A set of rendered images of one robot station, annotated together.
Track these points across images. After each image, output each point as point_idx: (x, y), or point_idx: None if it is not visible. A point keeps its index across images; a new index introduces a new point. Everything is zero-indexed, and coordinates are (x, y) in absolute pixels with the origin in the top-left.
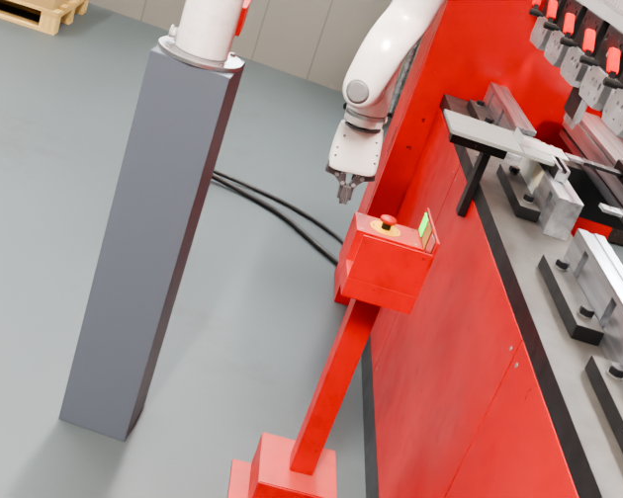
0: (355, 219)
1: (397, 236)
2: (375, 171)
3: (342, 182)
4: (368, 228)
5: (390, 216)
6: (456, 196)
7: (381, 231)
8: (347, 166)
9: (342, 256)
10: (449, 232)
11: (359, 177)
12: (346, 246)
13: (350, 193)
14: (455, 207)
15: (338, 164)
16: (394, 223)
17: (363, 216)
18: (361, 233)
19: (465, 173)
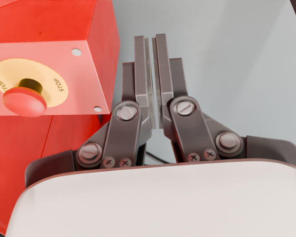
0: (102, 86)
1: None
2: (11, 220)
3: (185, 110)
4: (63, 62)
5: (23, 111)
6: (5, 204)
7: (32, 66)
8: (200, 199)
9: (111, 20)
10: None
11: (106, 158)
12: (107, 34)
13: (130, 83)
14: (0, 191)
15: (264, 194)
16: (5, 93)
17: (89, 104)
18: (73, 35)
19: None
